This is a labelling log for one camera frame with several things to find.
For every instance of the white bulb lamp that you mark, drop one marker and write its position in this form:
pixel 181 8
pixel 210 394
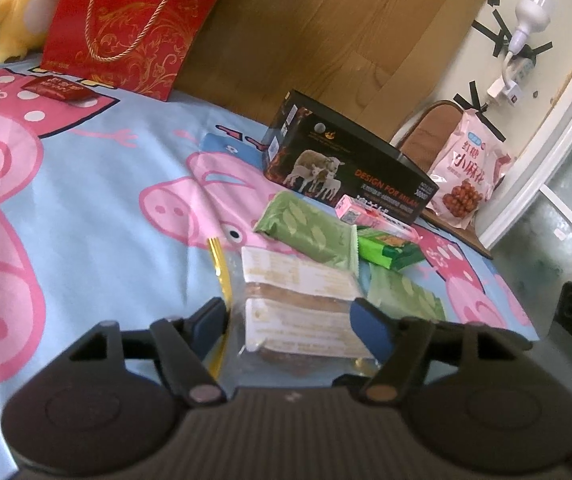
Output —
pixel 528 10

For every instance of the small pink box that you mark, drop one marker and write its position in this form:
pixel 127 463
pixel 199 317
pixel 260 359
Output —
pixel 356 210

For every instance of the white door frame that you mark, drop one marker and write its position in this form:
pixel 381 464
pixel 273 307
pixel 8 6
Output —
pixel 536 180

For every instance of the green leaf print packet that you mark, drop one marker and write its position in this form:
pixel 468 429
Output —
pixel 406 290
pixel 306 230

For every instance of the black sheep print box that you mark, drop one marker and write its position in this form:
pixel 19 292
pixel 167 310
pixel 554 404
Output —
pixel 376 170

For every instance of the small red packet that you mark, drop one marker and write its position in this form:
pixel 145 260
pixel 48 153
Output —
pixel 56 89

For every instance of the wooden board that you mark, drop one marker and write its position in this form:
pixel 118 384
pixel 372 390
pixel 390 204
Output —
pixel 316 35

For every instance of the red gift bag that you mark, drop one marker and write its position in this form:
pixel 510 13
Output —
pixel 116 25

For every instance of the brown seat cushion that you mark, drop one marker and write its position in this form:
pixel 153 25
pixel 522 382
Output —
pixel 421 140

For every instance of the clear cake packet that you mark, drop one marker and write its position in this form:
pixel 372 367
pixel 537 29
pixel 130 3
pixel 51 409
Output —
pixel 291 310

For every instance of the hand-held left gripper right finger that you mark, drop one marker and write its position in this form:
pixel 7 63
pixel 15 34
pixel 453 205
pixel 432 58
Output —
pixel 368 327

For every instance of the white power strip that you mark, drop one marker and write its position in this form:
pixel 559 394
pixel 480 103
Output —
pixel 523 70

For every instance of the pink snack bag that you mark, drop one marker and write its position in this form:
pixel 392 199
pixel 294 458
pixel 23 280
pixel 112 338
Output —
pixel 466 160

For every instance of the pig print bedsheet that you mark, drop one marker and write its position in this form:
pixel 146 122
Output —
pixel 91 170

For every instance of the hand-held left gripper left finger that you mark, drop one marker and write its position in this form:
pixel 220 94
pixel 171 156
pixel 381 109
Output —
pixel 210 317

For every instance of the bright green snack packet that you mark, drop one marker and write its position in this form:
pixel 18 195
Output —
pixel 386 252

